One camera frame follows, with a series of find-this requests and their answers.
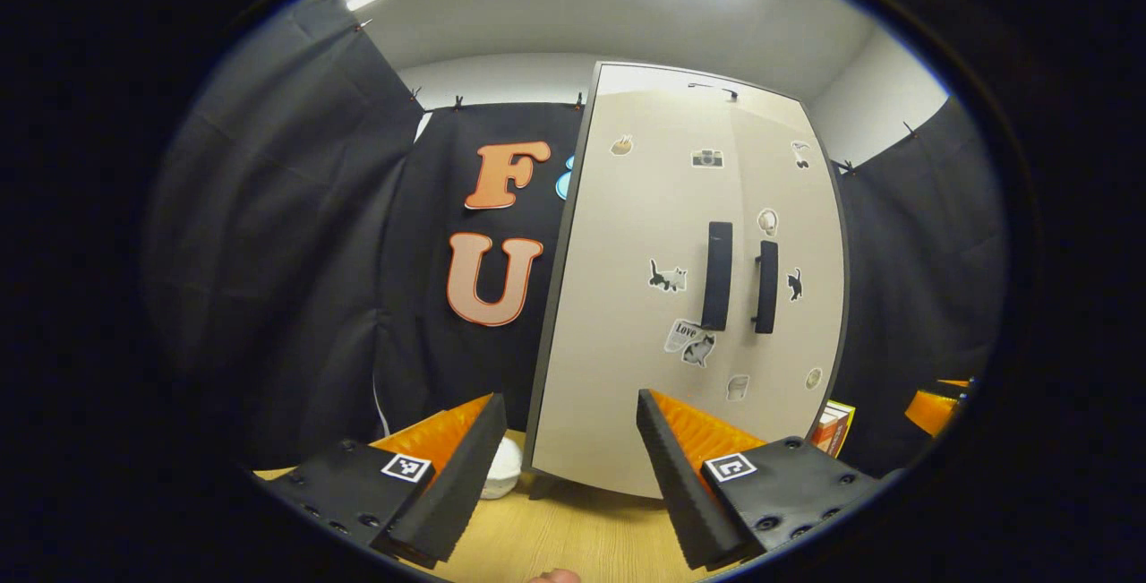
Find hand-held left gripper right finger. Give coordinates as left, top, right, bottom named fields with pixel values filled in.
left=636, top=388, right=887, bottom=570

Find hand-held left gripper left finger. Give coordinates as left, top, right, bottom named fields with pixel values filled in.
left=260, top=392, right=509, bottom=570

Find white shoe cabinet door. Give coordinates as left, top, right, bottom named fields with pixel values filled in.
left=530, top=90, right=744, bottom=501
left=727, top=99, right=848, bottom=441

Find white shoe cabinet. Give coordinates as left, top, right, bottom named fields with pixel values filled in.
left=522, top=61, right=850, bottom=502

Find white cabinet drawer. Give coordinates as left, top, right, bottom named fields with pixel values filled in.
left=595, top=62, right=811, bottom=109

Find white round object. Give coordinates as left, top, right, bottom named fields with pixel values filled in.
left=479, top=435, right=523, bottom=502

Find yellow box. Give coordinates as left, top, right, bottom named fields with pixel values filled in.
left=831, top=400, right=857, bottom=459

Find white and brown box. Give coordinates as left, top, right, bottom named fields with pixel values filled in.
left=812, top=401, right=847, bottom=457

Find white cable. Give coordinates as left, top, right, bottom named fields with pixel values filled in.
left=371, top=375, right=393, bottom=437

